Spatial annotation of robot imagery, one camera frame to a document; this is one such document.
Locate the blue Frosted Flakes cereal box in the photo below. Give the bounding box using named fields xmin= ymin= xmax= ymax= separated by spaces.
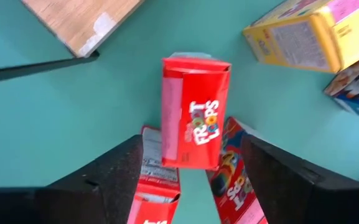
xmin=324 ymin=51 xmax=359 ymax=123

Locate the red Froot Loops cereal box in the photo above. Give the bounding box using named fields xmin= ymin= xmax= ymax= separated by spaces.
xmin=126 ymin=124 xmax=182 ymax=224
xmin=205 ymin=116 xmax=269 ymax=224
xmin=161 ymin=52 xmax=232 ymax=170

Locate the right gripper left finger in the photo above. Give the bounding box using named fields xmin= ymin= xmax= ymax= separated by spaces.
xmin=0 ymin=134 xmax=145 ymax=224

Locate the yellow Corn Pops cereal box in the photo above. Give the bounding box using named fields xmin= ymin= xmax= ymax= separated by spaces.
xmin=243 ymin=0 xmax=359 ymax=75

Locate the wooden shelf with black frame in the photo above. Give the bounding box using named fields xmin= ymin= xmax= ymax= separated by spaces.
xmin=0 ymin=0 xmax=146 ymax=85

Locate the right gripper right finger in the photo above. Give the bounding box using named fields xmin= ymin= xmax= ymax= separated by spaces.
xmin=240 ymin=133 xmax=359 ymax=224

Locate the green table mat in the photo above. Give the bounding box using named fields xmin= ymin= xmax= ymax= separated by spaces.
xmin=0 ymin=0 xmax=359 ymax=224

